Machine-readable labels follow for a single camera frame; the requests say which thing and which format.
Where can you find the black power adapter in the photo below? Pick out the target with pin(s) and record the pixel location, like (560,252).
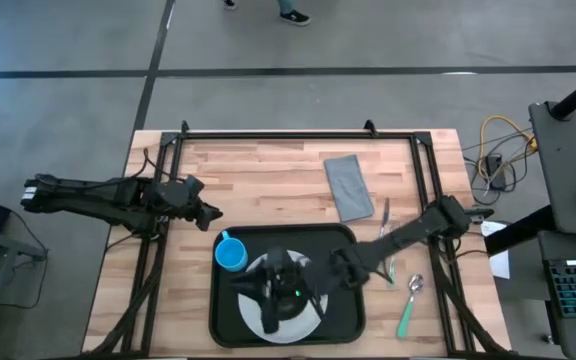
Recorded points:
(495,172)

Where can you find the grey napkin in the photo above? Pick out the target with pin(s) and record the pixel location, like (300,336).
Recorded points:
(349,190)

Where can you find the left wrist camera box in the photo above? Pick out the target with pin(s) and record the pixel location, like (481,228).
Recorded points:
(194,184)

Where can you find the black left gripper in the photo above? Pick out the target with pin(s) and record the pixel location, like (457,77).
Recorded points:
(175,200)

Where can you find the silver fork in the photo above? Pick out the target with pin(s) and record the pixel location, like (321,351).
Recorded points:
(392,274)

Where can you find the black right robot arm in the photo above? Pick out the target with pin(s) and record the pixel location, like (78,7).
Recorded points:
(413,227)

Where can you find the silver knife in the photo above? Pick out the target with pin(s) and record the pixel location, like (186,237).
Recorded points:
(386,212)

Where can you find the person's shoe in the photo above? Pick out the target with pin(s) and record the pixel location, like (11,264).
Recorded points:
(229,4)
(295,18)

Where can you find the white round plate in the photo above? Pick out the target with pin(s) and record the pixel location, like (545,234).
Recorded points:
(298,331)

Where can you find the blue mug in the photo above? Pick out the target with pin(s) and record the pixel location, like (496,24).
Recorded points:
(230,255)

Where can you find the black plastic tray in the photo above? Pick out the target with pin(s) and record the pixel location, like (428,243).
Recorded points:
(338,320)

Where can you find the white paper sheet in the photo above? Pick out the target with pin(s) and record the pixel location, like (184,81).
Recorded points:
(499,260)

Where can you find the black side desk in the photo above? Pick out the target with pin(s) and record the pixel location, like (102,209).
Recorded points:
(568,165)

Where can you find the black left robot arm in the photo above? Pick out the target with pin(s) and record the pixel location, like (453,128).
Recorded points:
(98,200)

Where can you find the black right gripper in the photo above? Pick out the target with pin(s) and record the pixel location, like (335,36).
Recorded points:
(318,280)

